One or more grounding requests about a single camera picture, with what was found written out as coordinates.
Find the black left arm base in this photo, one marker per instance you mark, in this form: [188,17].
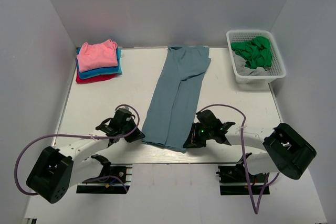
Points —
[117,181]

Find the red folded t-shirt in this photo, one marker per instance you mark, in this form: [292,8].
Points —
[95,79]

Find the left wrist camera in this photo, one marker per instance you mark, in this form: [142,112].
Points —
[112,126]

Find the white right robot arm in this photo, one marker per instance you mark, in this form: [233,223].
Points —
[266,150]

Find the blue folded t-shirt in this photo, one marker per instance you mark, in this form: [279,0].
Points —
[101,71]

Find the white plastic laundry basket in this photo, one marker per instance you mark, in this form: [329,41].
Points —
[277,69]

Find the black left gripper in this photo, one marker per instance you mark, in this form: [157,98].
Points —
[137,135]

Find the green t-shirt in basket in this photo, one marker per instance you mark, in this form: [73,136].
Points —
[255,52]

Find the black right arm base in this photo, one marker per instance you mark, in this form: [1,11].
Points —
[232,181]

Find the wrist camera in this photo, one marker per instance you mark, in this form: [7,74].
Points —
[112,126]
[210,122]

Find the grey-blue t-shirt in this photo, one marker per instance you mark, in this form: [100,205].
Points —
[173,106]

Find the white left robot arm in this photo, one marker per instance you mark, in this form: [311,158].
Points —
[58,169]

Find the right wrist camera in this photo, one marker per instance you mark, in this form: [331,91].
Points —
[210,122]

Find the grey t-shirt in basket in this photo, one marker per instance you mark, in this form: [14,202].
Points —
[245,71]

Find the pink folded t-shirt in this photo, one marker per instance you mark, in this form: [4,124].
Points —
[97,56]

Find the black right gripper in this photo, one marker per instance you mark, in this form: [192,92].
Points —
[193,141]

